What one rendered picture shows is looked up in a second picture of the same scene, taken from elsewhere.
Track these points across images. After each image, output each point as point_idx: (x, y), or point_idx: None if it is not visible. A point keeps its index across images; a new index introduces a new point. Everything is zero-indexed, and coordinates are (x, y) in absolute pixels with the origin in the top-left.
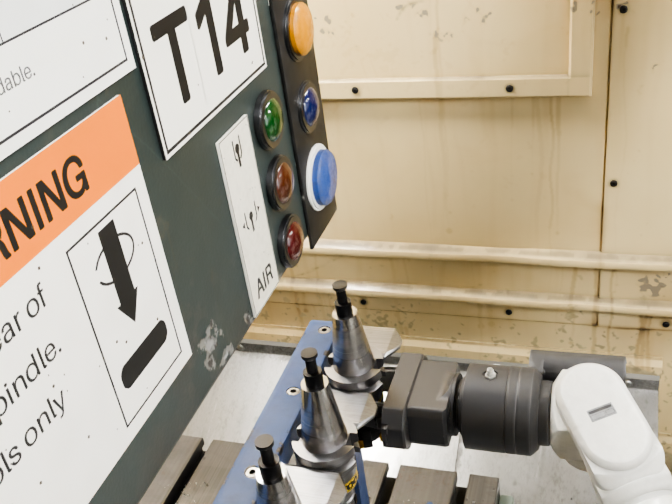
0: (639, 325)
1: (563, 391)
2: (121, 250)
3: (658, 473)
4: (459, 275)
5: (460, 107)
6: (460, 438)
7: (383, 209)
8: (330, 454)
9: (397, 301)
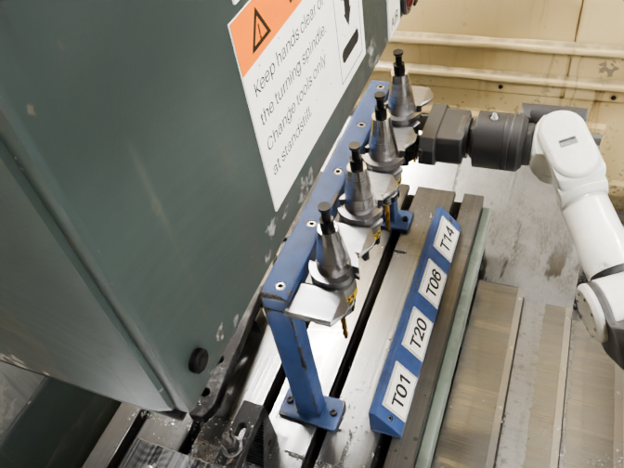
0: (593, 97)
1: (543, 127)
2: None
3: (600, 180)
4: (468, 58)
5: None
6: (457, 174)
7: (417, 6)
8: (387, 162)
9: (421, 77)
